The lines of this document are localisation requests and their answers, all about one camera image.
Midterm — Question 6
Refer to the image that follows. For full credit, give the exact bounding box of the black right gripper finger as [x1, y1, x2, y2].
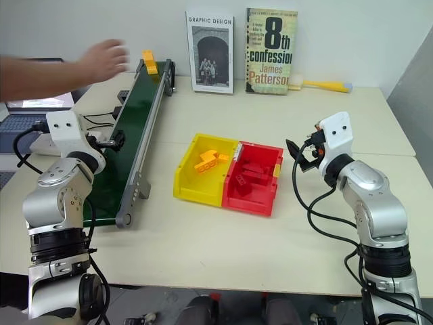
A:
[297, 158, 318, 173]
[286, 138, 302, 159]

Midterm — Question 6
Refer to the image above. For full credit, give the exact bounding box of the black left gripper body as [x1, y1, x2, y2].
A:
[86, 132, 118, 152]

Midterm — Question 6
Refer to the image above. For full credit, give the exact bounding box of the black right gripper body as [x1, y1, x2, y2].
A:
[299, 130, 327, 172]

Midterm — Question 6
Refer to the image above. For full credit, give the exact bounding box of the person's bare hand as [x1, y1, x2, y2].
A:
[74, 38, 131, 84]

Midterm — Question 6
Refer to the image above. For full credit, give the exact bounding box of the red plastic bin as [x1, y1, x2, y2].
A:
[221, 140, 285, 218]

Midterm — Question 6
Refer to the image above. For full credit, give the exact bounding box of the yellow plastic bin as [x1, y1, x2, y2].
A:
[173, 133, 238, 208]

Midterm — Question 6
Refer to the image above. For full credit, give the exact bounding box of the grey laptop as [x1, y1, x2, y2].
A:
[0, 57, 93, 154]

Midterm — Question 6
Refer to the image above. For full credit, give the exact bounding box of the large yellow toy brick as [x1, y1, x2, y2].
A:
[193, 148, 221, 175]

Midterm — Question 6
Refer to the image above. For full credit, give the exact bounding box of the grey partition panel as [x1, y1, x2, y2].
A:
[386, 32, 433, 191]

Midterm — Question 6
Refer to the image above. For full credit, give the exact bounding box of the white graphic design book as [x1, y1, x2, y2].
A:
[185, 10, 235, 95]

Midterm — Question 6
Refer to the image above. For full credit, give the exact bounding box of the dark rounded shape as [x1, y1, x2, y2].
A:
[175, 294, 225, 325]

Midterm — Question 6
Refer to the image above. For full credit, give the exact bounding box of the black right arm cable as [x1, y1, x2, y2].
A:
[292, 142, 428, 325]

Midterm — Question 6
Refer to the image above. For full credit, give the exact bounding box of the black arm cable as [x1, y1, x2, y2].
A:
[14, 123, 112, 321]
[292, 142, 428, 325]

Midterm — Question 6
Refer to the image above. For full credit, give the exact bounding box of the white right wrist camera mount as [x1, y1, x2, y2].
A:
[316, 111, 355, 174]

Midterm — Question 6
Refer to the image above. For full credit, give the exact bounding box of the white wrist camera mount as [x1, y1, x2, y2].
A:
[45, 110, 99, 158]
[316, 111, 355, 174]

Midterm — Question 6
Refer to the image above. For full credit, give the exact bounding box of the thin black cable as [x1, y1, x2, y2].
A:
[82, 106, 123, 129]

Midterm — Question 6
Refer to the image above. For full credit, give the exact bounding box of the green conveyor belt grey frame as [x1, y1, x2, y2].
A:
[82, 58, 177, 230]

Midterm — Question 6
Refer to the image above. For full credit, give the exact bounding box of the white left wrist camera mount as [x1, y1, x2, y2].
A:
[45, 110, 99, 158]

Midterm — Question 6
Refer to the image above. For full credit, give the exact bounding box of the yellow handled sponge brush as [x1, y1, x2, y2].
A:
[288, 74, 354, 94]

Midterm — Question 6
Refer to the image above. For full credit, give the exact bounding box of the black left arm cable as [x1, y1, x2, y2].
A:
[14, 123, 112, 321]

